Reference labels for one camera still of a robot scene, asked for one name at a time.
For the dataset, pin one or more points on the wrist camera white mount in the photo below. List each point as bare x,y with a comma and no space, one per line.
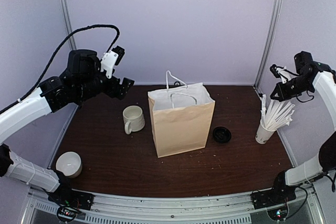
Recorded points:
280,73
111,59

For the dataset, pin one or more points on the aluminium front rail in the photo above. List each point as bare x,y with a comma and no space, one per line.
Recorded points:
234,208

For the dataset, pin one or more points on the right aluminium corner post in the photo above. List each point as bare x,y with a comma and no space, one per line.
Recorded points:
276,10

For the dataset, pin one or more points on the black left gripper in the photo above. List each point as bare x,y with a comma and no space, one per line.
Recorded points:
123,88

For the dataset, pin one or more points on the aluminium corner post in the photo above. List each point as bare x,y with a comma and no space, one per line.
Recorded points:
276,10
66,15

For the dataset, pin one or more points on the brown paper bag white handles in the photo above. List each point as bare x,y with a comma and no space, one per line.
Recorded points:
181,116

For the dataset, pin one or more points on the left aluminium corner post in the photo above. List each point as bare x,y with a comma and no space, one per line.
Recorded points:
66,15

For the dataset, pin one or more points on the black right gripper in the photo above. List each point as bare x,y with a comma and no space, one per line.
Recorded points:
283,95

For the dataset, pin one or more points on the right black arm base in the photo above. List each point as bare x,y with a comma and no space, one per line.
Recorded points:
279,194

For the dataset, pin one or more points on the paper cup holding straws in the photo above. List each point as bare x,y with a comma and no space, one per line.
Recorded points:
263,134

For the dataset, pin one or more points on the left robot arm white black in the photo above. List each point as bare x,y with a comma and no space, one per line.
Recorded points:
85,77

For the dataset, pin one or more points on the white ribbed ceramic mug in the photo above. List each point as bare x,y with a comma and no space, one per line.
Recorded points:
133,118

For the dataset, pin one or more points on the white ceramic bowl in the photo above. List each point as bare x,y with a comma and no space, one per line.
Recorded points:
70,164

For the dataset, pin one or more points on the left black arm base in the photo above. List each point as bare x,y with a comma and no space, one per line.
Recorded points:
64,195

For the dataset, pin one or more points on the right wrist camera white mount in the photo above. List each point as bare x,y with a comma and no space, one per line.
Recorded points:
280,73

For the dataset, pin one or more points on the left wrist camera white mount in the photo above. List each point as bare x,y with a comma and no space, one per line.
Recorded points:
111,59

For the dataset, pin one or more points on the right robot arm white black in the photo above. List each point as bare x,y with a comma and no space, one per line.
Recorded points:
311,77

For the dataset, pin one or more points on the bundle of white wrapped straws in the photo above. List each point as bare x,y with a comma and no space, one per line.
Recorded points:
276,115

